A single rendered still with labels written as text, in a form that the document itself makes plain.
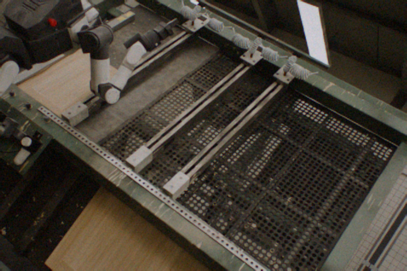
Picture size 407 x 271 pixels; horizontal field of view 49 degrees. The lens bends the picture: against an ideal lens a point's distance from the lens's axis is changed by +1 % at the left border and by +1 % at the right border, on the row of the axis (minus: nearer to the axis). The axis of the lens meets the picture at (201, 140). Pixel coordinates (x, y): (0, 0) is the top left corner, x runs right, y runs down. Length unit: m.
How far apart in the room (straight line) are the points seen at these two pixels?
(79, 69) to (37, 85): 0.26
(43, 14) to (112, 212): 1.01
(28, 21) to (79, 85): 0.64
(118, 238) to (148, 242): 0.16
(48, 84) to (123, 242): 0.98
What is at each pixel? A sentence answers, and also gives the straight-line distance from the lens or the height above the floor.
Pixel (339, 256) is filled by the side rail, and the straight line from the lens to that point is 2.09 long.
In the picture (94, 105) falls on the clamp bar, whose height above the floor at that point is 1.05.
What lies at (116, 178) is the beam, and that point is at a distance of 2.13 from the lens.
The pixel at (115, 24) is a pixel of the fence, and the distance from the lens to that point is 3.02.
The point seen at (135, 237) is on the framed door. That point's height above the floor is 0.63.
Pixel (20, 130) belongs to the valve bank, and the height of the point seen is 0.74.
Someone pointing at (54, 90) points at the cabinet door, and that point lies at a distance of 2.61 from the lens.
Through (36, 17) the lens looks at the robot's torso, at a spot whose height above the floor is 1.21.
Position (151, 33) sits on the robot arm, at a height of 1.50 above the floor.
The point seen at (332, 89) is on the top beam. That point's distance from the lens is 2.69.
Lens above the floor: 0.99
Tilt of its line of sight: 6 degrees up
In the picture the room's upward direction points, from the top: 35 degrees clockwise
